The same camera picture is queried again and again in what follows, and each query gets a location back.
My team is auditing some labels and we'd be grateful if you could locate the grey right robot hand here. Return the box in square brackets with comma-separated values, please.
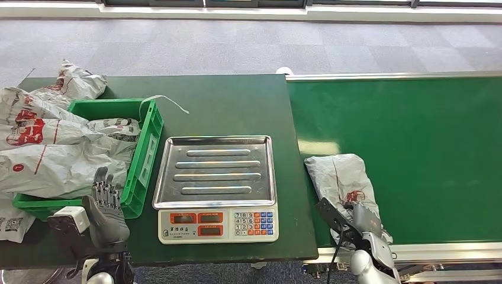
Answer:
[350, 202, 384, 238]

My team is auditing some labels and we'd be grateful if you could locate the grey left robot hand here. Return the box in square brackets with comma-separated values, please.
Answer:
[81, 166, 131, 250]

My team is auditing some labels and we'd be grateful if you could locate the grey mailer package red print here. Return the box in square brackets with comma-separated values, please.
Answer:
[304, 153, 394, 248]

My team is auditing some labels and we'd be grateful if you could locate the green plastic basket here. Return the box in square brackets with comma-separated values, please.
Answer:
[12, 98, 165, 220]

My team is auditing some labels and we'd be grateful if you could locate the crumpled grey mailer package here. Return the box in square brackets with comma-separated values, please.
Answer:
[29, 59, 108, 108]

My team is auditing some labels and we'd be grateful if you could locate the round metal stand base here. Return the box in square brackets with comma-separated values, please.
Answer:
[0, 268, 66, 284]

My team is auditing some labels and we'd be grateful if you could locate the green conveyor belt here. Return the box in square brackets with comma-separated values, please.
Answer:
[287, 76, 502, 248]

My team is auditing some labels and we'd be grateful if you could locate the white mailer with QR code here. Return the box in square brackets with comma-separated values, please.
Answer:
[0, 192, 37, 244]

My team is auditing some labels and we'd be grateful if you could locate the grey mailer black print label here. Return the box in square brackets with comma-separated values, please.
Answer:
[86, 117, 141, 143]

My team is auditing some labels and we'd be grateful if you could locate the white electronic scale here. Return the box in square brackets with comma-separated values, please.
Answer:
[157, 203, 280, 245]

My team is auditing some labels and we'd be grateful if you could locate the grey mailer large red logo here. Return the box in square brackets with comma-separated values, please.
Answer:
[0, 86, 103, 151]

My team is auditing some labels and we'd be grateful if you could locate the white plastic strip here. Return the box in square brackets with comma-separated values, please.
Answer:
[138, 95, 190, 122]

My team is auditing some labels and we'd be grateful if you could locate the dark green table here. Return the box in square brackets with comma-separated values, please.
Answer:
[0, 74, 319, 269]

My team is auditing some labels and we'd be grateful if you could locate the white window ledge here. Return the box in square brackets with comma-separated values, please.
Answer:
[0, 1, 502, 23]

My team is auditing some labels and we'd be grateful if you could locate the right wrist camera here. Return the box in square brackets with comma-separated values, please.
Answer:
[316, 197, 363, 246]

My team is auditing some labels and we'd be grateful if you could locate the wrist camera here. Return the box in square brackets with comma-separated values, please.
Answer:
[316, 197, 363, 246]
[47, 206, 99, 260]

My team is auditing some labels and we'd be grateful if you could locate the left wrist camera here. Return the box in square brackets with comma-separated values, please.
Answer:
[47, 206, 99, 260]

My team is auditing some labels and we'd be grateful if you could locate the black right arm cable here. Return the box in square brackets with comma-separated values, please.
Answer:
[326, 229, 346, 284]

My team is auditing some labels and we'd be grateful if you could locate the aluminium conveyor frame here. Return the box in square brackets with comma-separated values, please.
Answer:
[285, 70, 502, 283]

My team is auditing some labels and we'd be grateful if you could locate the dark window frame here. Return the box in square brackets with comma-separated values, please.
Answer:
[96, 0, 502, 9]

